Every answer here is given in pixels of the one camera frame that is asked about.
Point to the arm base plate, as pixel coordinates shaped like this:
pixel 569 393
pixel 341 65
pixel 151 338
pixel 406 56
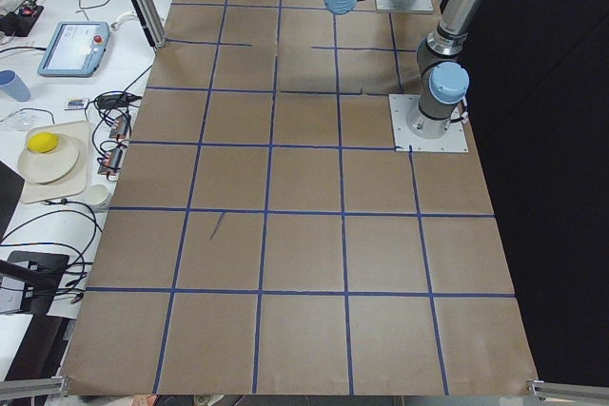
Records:
pixel 405 6
pixel 414 132

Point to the white tray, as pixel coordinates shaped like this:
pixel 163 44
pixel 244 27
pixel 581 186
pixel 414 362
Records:
pixel 76 181

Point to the blue teach pendant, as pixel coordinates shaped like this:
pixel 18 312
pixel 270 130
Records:
pixel 76 49

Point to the beige round plate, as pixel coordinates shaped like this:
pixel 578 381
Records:
pixel 49 167

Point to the white paper cup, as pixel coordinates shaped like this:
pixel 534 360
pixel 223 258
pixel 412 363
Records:
pixel 98 197

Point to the black tripod base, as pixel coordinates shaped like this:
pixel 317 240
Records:
pixel 30 281

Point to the blue plastic cup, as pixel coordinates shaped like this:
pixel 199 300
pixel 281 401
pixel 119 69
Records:
pixel 13 86

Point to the small colourful remote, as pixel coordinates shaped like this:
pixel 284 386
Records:
pixel 77 104

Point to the yellow ball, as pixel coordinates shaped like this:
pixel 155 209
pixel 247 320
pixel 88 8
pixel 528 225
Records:
pixel 43 142

